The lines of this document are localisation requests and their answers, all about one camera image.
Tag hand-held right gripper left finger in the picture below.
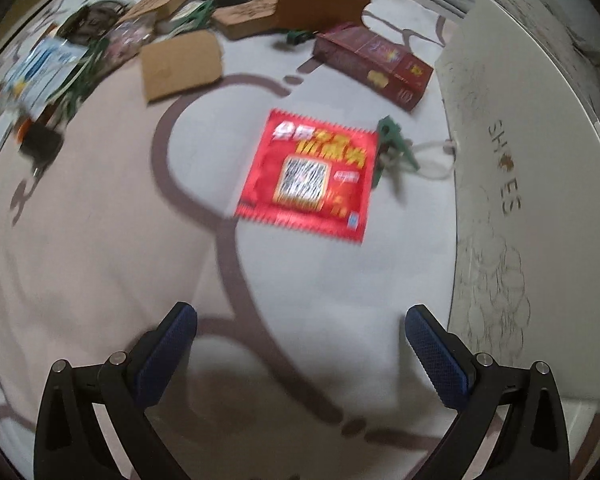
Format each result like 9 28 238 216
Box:
32 301 198 480

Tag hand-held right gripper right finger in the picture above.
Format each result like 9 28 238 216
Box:
404 304 573 480

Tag white shoe box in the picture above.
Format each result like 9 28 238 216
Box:
432 0 600 411

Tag red sachet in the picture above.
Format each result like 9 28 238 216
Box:
232 107 378 246

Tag brown cardboard piece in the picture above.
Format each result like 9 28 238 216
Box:
140 29 223 105

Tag printed cartoon blanket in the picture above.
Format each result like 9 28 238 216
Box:
0 0 600 480

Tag green plastic clip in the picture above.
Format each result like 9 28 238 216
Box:
372 115 423 191
280 30 316 46
172 0 216 36

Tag red cigarette box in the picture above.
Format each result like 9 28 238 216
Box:
312 22 435 113

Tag blue white packet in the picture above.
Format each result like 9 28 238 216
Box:
2 37 88 111

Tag pinkish clear packet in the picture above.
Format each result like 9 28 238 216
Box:
105 17 156 58

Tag black hair claw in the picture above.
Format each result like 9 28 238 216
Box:
60 2 131 43

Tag brown leather piece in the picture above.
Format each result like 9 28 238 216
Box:
275 0 373 36

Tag white cord loop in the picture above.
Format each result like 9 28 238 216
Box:
410 139 461 181

